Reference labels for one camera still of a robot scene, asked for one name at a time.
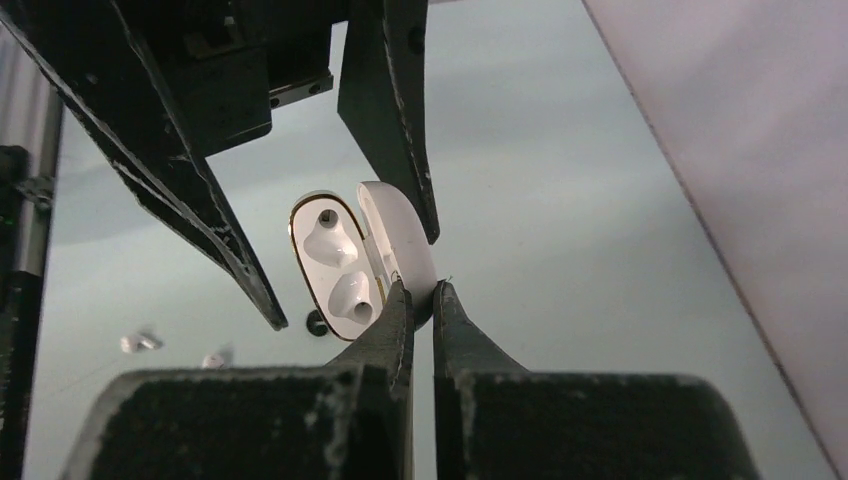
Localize white earbud charging case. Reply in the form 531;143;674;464
288;181;438;341

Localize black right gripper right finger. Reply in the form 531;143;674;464
433;281;760;479

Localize black table hole grommet left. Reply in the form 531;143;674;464
305;310;329;337

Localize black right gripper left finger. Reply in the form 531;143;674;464
61;281;414;479

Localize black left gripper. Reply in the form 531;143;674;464
1;0;440;331

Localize aluminium frame post left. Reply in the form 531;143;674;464
1;27;63;479

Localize white earbud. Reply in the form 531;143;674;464
119;332;163;354
201;352;229;370

